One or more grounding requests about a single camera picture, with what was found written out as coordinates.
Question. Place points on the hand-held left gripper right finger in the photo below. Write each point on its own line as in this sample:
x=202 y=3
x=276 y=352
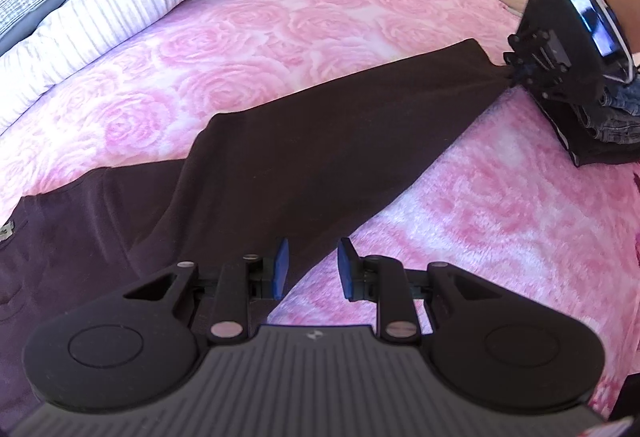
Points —
x=345 y=267

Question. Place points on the pink rose blanket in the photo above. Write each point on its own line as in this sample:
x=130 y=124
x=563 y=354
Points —
x=500 y=217

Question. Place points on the person's right forearm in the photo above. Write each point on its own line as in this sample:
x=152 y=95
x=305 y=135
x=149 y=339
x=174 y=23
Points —
x=617 y=2

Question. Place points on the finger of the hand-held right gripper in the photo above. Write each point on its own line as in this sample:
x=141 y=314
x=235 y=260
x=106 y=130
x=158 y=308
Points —
x=532 y=82
x=527 y=44

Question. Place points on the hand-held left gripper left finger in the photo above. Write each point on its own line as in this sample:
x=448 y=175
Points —
x=281 y=267

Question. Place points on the dark brown pants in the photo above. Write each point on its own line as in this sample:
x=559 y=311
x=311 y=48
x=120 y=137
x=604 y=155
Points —
x=300 y=142

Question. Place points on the stack of folded clothes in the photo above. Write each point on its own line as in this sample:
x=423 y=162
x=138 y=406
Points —
x=600 y=137

